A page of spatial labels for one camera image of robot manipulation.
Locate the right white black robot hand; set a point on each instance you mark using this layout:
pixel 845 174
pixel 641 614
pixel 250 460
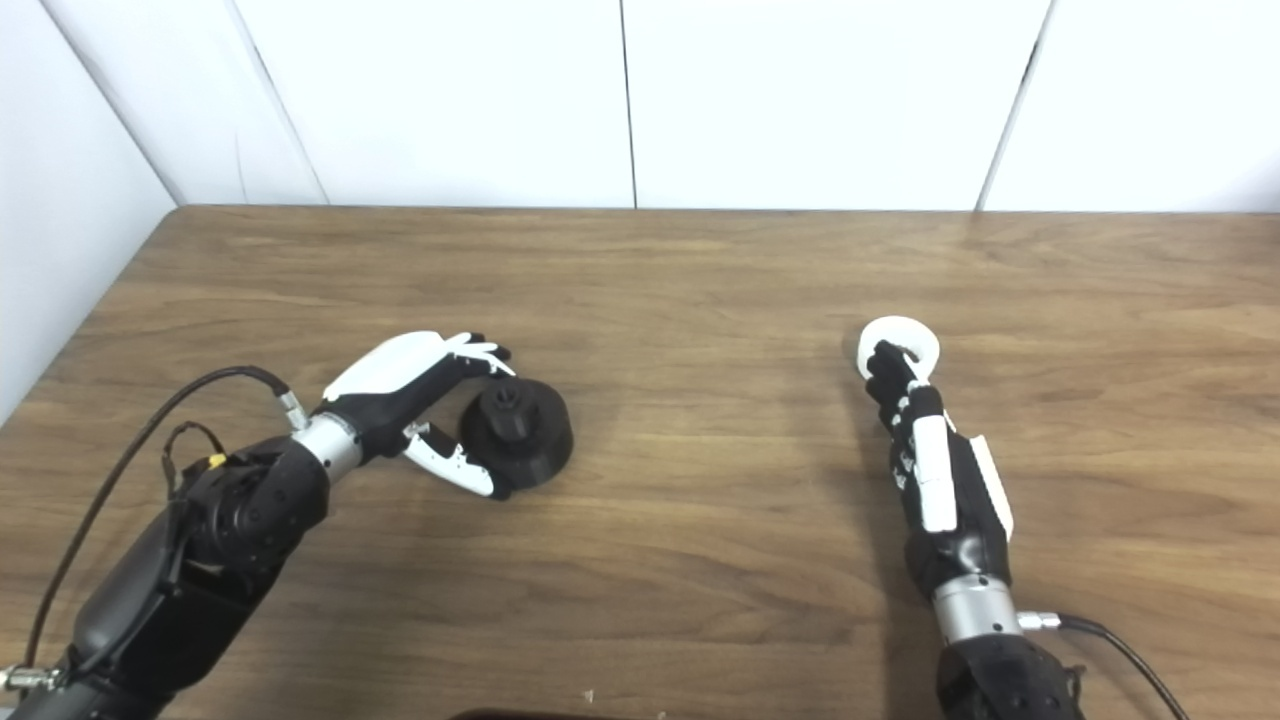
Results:
pixel 935 480

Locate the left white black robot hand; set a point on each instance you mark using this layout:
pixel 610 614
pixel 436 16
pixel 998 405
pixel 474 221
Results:
pixel 400 375

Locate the round black stepped part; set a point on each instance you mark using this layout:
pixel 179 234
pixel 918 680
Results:
pixel 540 440

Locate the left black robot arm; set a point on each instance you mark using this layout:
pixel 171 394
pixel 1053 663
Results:
pixel 200 570

